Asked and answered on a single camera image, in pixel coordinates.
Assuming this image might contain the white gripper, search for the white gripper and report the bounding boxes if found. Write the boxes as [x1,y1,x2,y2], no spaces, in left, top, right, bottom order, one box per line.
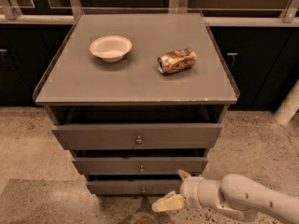
[151,169,204,212]

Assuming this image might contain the grey bottom drawer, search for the grey bottom drawer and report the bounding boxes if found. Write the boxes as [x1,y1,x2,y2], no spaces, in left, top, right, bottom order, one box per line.
[87,179,182,195]

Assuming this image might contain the grey drawer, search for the grey drawer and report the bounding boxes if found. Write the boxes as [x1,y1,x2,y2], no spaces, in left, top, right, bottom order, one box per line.
[73,157,207,175]
[87,179,182,195]
[52,123,222,150]

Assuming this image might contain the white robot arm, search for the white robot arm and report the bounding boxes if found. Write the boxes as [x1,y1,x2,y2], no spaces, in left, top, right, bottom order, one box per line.
[151,170,299,224]

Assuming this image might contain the grey middle drawer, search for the grey middle drawer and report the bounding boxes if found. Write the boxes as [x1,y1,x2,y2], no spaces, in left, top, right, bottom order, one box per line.
[73,157,207,175]

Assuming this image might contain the grey drawer cabinet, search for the grey drawer cabinet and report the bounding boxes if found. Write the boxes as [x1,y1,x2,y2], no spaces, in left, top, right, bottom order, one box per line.
[34,16,239,183]

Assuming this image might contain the grey top drawer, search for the grey top drawer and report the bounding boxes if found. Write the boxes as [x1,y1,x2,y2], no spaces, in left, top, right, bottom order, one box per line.
[52,123,222,150]

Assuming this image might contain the crushed gold soda can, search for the crushed gold soda can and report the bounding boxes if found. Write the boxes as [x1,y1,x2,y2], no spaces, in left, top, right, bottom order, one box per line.
[157,48,196,75]

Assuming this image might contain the black background cabinets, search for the black background cabinets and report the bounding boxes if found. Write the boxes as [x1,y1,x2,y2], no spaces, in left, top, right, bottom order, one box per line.
[0,24,299,111]

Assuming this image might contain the white paper bowl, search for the white paper bowl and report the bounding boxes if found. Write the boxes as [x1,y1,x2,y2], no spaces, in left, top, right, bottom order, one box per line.
[90,35,132,63]

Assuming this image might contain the white cylindrical post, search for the white cylindrical post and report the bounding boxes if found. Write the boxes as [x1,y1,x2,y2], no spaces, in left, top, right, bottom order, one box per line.
[274,79,299,125]

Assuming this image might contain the metal window frame rail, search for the metal window frame rail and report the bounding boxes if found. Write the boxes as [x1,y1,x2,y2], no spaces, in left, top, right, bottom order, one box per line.
[0,0,299,27]

